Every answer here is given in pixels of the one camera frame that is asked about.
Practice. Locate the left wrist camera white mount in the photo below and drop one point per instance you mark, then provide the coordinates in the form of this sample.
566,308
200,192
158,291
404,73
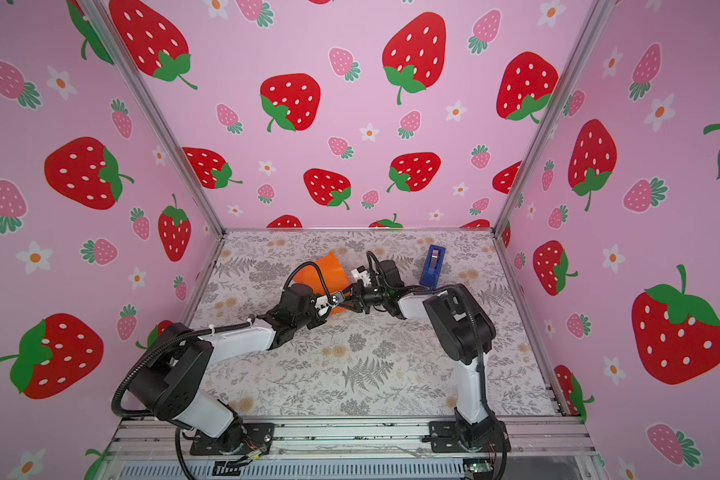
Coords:
322,306

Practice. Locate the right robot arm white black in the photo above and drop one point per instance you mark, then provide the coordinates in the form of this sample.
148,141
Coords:
464,331

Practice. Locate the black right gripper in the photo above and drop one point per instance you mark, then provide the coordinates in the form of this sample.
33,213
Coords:
365,291

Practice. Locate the left aluminium corner post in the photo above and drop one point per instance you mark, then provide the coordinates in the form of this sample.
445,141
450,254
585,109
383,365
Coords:
98,14

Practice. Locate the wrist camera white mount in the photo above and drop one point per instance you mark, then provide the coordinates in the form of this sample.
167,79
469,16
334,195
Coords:
322,306
384,273

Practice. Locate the right aluminium corner post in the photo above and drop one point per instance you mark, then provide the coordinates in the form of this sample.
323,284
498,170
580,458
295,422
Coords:
592,28

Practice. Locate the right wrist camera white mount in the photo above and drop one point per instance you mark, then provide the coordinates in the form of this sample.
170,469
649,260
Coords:
384,273

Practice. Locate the blue tape dispenser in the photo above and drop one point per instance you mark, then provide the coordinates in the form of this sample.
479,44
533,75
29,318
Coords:
433,265

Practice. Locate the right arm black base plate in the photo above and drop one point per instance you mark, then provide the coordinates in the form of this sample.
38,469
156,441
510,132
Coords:
460,437

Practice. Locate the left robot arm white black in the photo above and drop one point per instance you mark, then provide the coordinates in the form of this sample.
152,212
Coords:
166,381

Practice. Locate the yellow orange wrapping paper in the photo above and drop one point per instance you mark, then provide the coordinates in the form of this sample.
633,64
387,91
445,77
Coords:
318,278

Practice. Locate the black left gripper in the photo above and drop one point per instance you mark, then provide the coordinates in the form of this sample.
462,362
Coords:
316,322

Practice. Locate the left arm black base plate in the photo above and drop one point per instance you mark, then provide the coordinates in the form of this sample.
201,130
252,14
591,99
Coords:
244,439

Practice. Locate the aluminium corner post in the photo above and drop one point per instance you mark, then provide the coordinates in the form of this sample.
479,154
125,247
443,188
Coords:
592,28
98,14

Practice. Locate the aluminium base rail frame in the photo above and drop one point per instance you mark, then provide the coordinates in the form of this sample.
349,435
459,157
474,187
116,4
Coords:
539,447

